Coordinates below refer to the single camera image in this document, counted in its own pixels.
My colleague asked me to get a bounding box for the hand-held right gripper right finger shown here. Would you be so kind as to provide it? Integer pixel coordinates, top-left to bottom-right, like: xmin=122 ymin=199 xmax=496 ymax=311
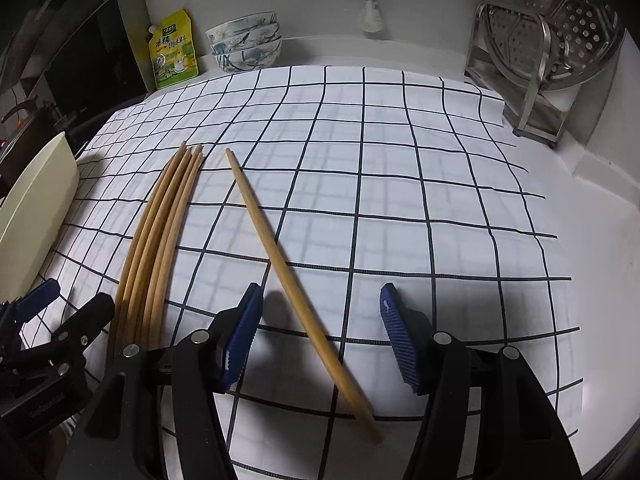
xmin=379 ymin=282 xmax=583 ymax=480

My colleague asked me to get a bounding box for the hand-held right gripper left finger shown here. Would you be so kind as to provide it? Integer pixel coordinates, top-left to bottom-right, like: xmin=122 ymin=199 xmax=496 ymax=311
xmin=57 ymin=282 xmax=264 ymax=480

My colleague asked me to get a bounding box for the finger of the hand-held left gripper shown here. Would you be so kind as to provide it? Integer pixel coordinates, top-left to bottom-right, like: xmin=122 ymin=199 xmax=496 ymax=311
xmin=55 ymin=292 xmax=116 ymax=361
xmin=15 ymin=279 xmax=61 ymax=318

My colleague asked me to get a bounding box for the cream plastic basin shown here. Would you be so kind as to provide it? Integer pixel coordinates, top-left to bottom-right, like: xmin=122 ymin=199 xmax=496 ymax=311
xmin=0 ymin=131 xmax=81 ymax=293

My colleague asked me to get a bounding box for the white black checkered cloth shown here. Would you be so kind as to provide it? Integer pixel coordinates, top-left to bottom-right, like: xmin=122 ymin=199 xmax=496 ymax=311
xmin=50 ymin=65 xmax=583 ymax=480

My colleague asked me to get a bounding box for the dark cooking pot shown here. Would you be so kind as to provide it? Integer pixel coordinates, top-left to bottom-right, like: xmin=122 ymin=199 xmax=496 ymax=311
xmin=0 ymin=100 xmax=66 ymax=181

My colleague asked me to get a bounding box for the stainless steel rack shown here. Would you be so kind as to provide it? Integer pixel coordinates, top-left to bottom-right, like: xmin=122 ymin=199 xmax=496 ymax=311
xmin=465 ymin=2 xmax=576 ymax=147

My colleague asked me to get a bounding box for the yellow seasoning pouch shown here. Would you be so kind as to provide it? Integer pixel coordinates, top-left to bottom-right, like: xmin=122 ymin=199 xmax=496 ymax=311
xmin=148 ymin=9 xmax=200 ymax=92

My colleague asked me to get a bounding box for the black range hood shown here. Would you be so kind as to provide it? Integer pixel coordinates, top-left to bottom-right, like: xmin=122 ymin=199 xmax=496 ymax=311
xmin=0 ymin=0 xmax=121 ymax=96

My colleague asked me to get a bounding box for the perforated steel steamer plate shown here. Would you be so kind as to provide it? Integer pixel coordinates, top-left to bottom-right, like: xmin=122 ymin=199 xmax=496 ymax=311
xmin=482 ymin=0 xmax=626 ymax=92

